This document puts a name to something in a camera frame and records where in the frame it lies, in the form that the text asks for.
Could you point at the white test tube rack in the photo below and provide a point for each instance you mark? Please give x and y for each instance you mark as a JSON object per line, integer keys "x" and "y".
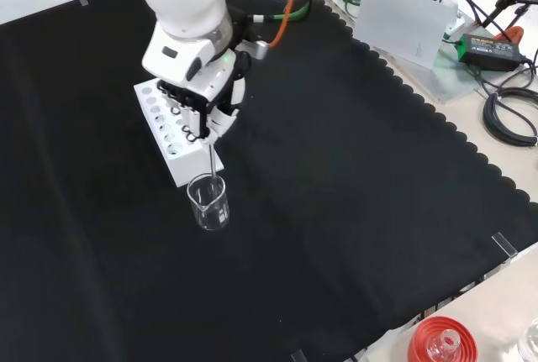
{"x": 189, "y": 166}

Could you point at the clear glass vessel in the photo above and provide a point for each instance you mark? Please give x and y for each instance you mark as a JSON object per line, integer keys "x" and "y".
{"x": 530, "y": 343}

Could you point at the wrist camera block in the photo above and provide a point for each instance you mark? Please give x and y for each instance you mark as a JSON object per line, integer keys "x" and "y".
{"x": 258, "y": 50}

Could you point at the black bench cloth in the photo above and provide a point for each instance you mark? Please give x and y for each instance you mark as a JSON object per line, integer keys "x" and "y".
{"x": 315, "y": 190}

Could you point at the black power adapter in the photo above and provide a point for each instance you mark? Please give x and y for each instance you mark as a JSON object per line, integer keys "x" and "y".
{"x": 489, "y": 51}

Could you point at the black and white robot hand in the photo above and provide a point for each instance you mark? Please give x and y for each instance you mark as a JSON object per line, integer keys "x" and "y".
{"x": 185, "y": 64}

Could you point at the pale board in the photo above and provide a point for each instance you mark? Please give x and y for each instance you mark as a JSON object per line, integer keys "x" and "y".
{"x": 399, "y": 22}

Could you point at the pale base plate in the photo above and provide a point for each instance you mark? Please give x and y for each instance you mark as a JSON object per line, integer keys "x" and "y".
{"x": 454, "y": 80}

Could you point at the clear cloth clip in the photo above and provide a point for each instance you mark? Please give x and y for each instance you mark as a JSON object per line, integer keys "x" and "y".
{"x": 298, "y": 356}
{"x": 84, "y": 1}
{"x": 504, "y": 245}

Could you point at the small clear glass flask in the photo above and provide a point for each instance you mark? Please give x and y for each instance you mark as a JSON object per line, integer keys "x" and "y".
{"x": 443, "y": 345}

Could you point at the clear glass beaker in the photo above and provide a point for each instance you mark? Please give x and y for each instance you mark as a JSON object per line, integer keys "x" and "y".
{"x": 210, "y": 211}

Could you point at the clear glass rod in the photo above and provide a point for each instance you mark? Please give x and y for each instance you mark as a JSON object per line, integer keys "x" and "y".
{"x": 213, "y": 164}

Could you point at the orange clamp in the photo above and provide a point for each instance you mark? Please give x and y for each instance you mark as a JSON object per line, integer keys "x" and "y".
{"x": 513, "y": 34}

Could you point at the red ribbed funnel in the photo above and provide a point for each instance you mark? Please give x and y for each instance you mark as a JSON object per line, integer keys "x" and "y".
{"x": 420, "y": 337}

